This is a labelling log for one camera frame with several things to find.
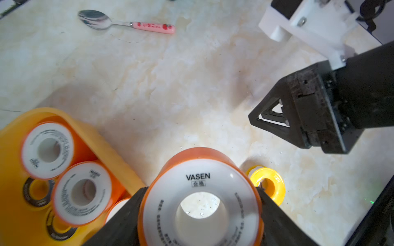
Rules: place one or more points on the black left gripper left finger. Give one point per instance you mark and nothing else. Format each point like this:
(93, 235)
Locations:
(121, 230)

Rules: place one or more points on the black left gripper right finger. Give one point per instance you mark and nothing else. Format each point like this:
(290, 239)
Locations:
(279, 229)

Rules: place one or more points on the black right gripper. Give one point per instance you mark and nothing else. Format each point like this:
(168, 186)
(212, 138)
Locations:
(330, 108)

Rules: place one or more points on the orange tape roll mid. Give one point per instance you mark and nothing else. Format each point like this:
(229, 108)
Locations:
(116, 208)
(84, 192)

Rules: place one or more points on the orange tape roll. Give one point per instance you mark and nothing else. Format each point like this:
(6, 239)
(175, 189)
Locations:
(50, 148)
(236, 222)

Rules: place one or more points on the black yellow tape roll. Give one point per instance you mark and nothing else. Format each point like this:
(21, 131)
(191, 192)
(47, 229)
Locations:
(37, 193)
(57, 229)

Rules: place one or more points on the black base frame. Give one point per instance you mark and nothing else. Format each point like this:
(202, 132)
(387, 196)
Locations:
(377, 227)

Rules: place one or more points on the spoon with pink handle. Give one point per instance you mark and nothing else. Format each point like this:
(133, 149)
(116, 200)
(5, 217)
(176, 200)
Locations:
(100, 21)

